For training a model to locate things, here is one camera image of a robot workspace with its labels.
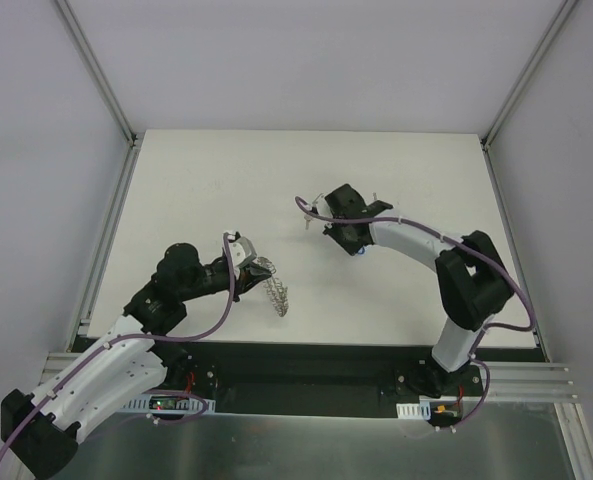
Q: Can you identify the metal key organizer ring disc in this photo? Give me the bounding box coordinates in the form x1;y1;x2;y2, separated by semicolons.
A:
255;257;289;317

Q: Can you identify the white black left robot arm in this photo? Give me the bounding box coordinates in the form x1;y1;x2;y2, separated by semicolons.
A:
0;233;273;479

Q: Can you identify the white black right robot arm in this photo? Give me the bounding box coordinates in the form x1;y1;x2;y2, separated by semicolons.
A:
311;184;514;398

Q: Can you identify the left controller board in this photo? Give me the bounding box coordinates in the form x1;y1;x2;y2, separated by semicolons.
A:
120;393;216;415

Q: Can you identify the controller board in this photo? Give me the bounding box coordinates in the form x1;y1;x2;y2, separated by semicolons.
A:
395;399;463;421
120;393;216;415

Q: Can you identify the right controller board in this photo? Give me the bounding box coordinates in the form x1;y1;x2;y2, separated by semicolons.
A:
395;399;463;421

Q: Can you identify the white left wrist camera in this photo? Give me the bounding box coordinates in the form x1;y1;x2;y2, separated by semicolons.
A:
224;231;257;269

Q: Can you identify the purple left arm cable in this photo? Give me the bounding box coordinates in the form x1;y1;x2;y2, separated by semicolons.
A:
0;230;240;480

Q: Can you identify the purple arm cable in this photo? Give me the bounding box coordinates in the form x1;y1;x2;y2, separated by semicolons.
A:
294;195;535;436
0;230;240;480

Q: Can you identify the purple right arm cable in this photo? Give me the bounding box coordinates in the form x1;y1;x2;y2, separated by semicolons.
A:
294;195;535;436

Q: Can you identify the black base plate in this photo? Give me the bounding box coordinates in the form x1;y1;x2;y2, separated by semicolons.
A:
70;337;550;416

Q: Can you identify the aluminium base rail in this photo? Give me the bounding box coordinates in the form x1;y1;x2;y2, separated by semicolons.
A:
38;349;577;404

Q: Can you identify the aluminium frame post left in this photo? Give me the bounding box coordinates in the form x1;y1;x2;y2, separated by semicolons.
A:
51;0;139;147

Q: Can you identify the aluminium frame post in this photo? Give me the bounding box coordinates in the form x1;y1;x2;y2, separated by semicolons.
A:
51;0;139;147
481;0;581;152

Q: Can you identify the aluminium frame post right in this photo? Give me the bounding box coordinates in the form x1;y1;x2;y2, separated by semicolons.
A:
481;0;581;152

